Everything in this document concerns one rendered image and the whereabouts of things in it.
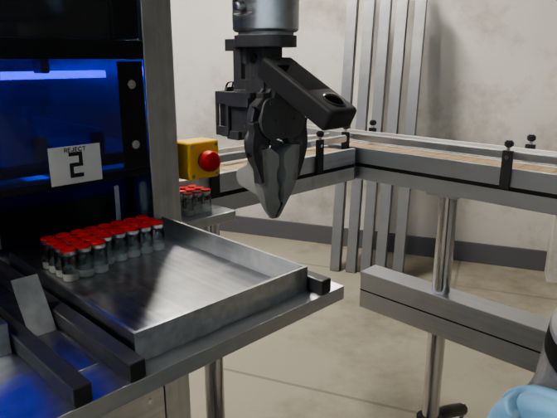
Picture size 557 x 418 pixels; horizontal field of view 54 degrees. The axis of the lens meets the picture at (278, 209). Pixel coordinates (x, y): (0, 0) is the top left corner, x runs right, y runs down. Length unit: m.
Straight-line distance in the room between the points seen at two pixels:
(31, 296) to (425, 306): 1.16
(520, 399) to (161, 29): 0.82
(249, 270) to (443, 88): 2.63
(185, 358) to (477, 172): 0.99
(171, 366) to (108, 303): 0.18
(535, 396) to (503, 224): 3.11
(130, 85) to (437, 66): 2.55
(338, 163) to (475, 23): 1.93
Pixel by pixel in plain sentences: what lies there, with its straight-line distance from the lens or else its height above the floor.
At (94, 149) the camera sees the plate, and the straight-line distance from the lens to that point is 0.93.
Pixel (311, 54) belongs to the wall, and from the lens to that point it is 3.48.
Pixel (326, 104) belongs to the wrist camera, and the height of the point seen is 1.14.
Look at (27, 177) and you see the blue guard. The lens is 0.90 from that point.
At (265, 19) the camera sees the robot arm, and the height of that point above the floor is 1.22.
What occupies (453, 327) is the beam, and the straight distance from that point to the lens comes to 1.59.
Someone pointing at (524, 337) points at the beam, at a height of 0.52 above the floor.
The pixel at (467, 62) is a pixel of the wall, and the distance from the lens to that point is 3.31.
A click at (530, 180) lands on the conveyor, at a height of 0.91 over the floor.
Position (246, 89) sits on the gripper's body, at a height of 1.15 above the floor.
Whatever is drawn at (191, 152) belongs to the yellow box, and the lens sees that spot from 1.03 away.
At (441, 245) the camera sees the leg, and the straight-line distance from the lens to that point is 1.55.
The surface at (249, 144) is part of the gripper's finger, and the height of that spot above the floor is 1.09.
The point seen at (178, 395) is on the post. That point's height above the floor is 0.52.
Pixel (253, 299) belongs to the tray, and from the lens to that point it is 0.67.
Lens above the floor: 1.18
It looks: 15 degrees down
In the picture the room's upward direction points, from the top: straight up
